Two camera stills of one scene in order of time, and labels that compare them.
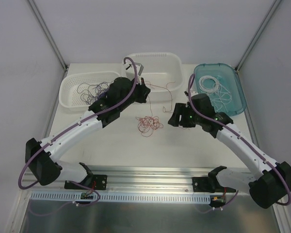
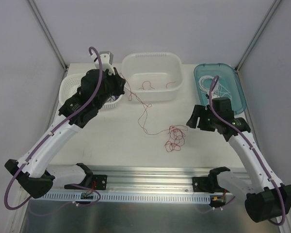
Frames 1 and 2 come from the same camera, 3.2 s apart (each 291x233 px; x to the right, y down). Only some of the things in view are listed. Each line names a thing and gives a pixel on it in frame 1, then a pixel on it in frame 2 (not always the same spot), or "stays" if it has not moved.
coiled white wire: [212, 90] stays
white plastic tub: [163, 73] stays
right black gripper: [180, 116] -> [203, 119]
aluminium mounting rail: [131, 179] stays
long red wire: [164, 108] -> [147, 106]
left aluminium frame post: [48, 35] stays
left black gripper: [140, 90] -> [117, 82]
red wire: [147, 124] -> [177, 135]
